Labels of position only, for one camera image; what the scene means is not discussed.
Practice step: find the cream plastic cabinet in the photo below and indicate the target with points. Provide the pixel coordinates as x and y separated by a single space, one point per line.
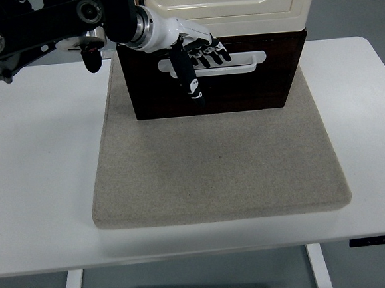
252 16

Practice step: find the dark wooden drawer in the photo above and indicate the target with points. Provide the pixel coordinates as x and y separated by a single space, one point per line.
278 53

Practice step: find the black table control panel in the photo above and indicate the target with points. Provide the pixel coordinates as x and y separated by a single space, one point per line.
380 240

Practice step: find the dark wooden drawer casing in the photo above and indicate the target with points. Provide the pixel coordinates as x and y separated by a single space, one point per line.
242 95

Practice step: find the grey felt mat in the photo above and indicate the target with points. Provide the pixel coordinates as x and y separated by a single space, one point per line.
214 169

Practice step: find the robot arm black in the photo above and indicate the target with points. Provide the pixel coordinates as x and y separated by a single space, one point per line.
52 18

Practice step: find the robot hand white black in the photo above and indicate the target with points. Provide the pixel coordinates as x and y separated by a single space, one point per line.
167 31

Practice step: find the grey metal bracket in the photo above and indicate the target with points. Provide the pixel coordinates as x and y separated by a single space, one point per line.
106 54

